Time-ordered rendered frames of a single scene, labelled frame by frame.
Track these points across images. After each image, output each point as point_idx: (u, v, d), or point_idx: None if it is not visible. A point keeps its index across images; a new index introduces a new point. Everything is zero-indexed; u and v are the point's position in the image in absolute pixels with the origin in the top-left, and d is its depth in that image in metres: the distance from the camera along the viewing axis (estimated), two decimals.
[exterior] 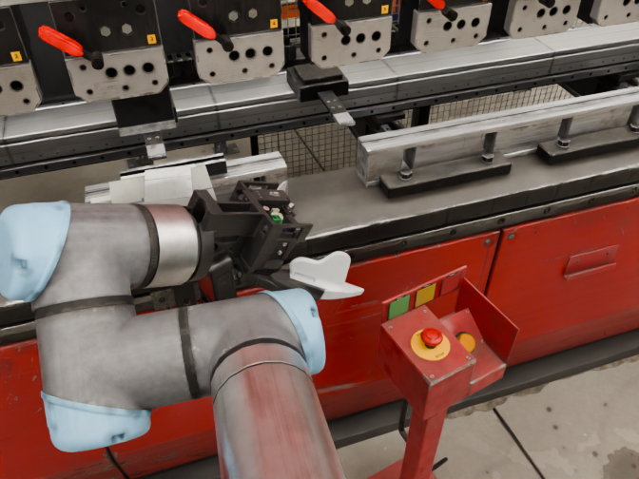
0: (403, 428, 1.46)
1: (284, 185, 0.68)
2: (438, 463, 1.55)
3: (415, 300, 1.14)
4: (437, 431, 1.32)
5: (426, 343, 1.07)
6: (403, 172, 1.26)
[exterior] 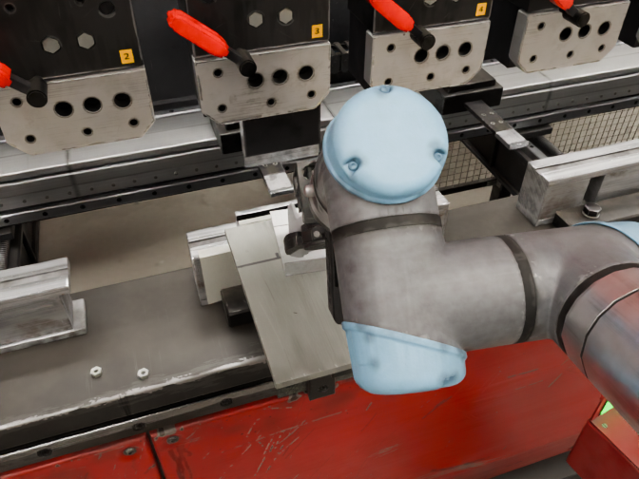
0: None
1: (291, 208, 0.67)
2: None
3: None
4: None
5: None
6: (591, 207, 0.97)
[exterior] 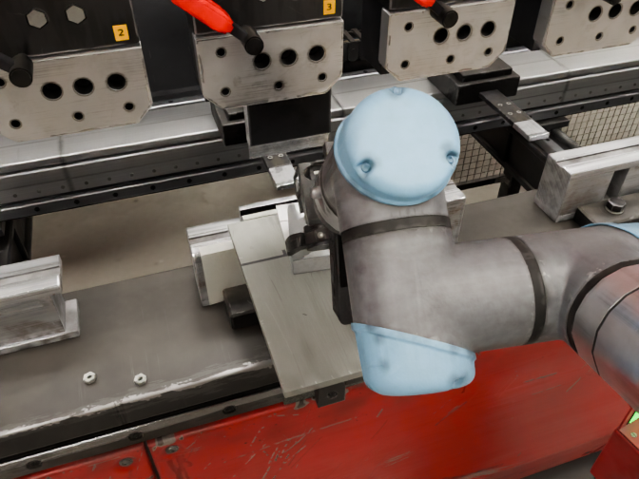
0: None
1: (291, 209, 0.67)
2: None
3: None
4: None
5: None
6: (615, 202, 0.91)
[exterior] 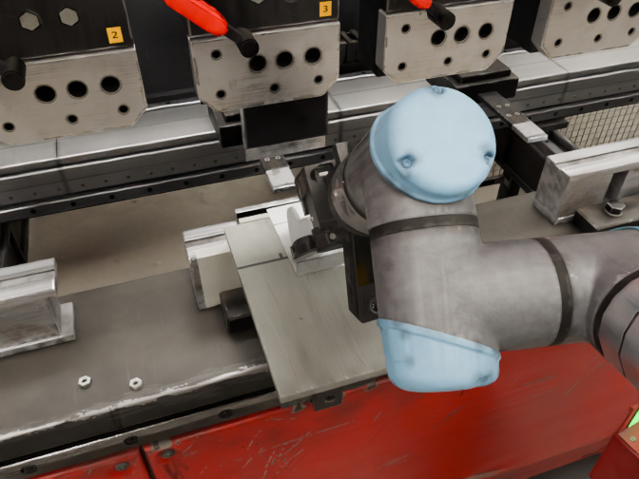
0: None
1: (290, 212, 0.66)
2: None
3: None
4: None
5: None
6: (614, 204, 0.91)
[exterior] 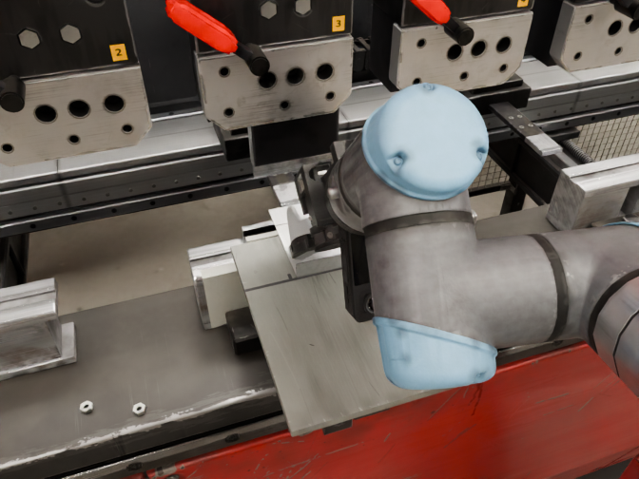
0: None
1: (290, 211, 0.66)
2: None
3: None
4: None
5: None
6: (630, 220, 0.88)
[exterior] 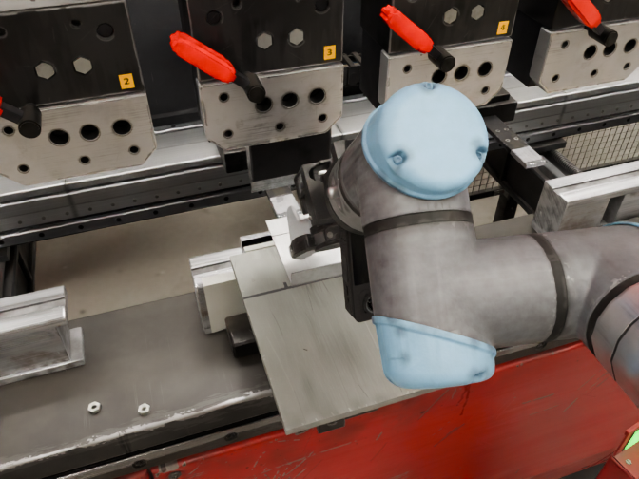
0: None
1: (290, 211, 0.66)
2: None
3: None
4: None
5: None
6: None
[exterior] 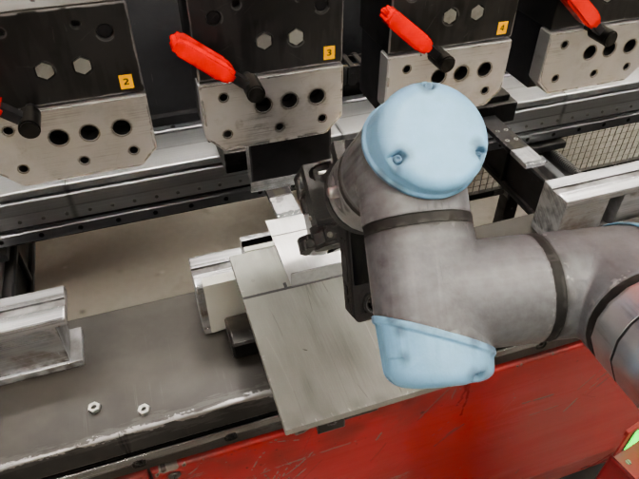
0: None
1: None
2: None
3: None
4: None
5: None
6: None
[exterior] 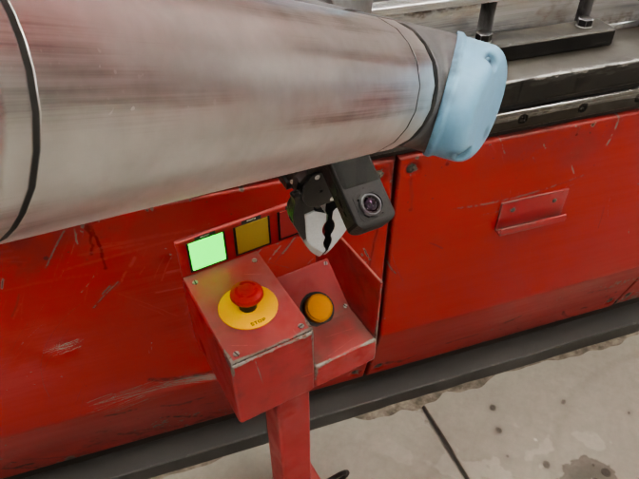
0: None
1: None
2: (330, 478, 1.17)
3: (235, 242, 0.76)
4: (301, 437, 0.94)
5: (235, 303, 0.69)
6: None
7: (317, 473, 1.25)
